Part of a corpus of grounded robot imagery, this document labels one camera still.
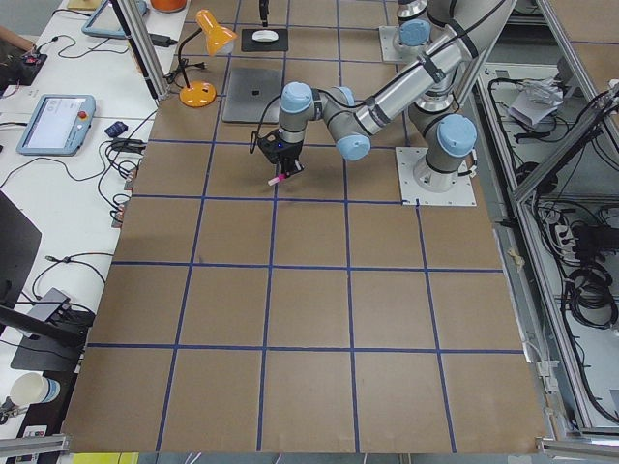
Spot black mousepad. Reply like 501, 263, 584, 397
241, 28, 288, 52

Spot black power adapter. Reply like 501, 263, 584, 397
149, 33, 177, 47

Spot dark blue pouch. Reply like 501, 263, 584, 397
104, 121, 129, 138

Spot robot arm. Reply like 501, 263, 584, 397
259, 1, 515, 191
243, 1, 430, 63

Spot orange desk lamp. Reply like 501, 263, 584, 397
175, 9, 239, 109

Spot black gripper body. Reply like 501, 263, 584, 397
276, 140, 303, 167

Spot silver laptop notebook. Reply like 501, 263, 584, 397
222, 67, 283, 124

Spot orange cylindrical container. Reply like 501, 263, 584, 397
151, 0, 187, 14

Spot aluminium frame post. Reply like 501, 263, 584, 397
110, 0, 169, 102

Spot black monitor stand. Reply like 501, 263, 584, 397
1, 195, 94, 372

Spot white computer mouse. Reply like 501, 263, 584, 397
251, 29, 279, 44

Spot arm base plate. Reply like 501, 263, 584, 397
378, 26, 411, 64
396, 147, 477, 207

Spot blue teach pendant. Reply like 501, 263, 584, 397
81, 1, 128, 40
16, 94, 97, 157

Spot white paper cup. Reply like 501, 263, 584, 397
9, 372, 61, 406

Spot pink marker pen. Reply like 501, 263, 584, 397
267, 174, 286, 186

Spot grey usb hub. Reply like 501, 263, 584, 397
28, 288, 70, 322

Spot lamp power cable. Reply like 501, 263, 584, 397
163, 58, 210, 88

